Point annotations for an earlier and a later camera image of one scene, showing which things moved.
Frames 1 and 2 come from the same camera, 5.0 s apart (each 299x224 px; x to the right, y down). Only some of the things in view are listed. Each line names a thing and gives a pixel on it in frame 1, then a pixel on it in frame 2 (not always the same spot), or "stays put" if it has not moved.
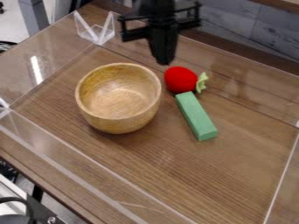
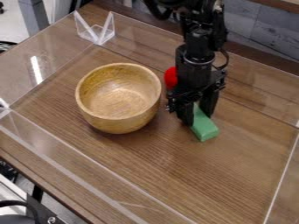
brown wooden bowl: (116, 95) stays put
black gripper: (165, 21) → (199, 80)
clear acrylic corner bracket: (96, 33) stays put
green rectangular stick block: (199, 122) stays put
